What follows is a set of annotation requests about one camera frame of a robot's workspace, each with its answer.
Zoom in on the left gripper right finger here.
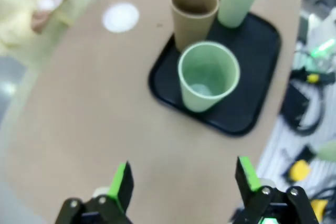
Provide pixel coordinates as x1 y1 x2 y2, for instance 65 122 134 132
234 155 322 224

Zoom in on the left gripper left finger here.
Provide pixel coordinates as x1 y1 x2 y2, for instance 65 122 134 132
54 160 135 224

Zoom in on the light green cup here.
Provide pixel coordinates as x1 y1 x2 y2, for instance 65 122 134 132
217 0 265 28
177 40 241 113

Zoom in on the brown cup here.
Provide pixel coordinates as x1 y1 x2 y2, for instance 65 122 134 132
171 0 220 53

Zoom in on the white scalloped paper coaster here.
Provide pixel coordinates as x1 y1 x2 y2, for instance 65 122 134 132
101 2 140 34
38 0 57 12

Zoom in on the person's right hand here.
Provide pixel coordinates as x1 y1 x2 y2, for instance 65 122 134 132
31 10 52 35

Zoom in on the yellow tool part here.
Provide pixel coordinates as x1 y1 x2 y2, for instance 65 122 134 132
290 159 312 183
311 199 329 217

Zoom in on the black plastic tray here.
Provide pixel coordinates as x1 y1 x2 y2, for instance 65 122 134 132
148 11 283 136

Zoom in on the person in yellow shirt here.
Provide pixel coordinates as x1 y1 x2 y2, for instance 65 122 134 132
0 0 76 61

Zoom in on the black cable loop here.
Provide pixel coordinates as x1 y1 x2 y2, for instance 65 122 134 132
290 94 327 136

